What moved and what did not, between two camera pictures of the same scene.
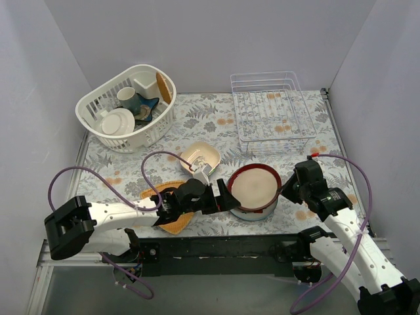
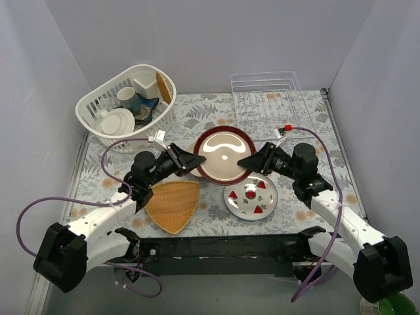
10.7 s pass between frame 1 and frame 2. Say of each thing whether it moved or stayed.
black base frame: stayed
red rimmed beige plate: moved
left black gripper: moved
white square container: stayed
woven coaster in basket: stayed
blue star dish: stayed
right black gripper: moved
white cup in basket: stayed
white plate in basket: stayed
